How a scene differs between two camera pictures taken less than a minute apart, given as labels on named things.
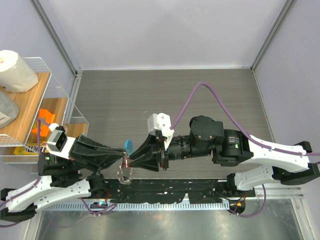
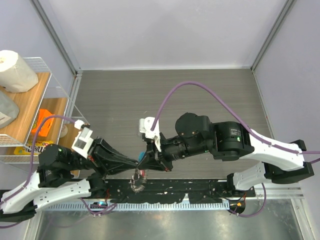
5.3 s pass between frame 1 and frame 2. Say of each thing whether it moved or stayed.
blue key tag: moved
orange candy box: stayed
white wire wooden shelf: stayed
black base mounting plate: stayed
